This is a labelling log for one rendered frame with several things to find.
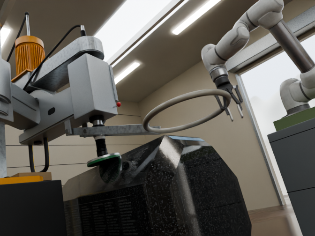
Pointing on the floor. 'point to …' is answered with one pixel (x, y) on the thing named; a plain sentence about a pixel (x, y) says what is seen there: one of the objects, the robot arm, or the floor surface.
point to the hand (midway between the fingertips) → (235, 113)
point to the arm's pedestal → (298, 169)
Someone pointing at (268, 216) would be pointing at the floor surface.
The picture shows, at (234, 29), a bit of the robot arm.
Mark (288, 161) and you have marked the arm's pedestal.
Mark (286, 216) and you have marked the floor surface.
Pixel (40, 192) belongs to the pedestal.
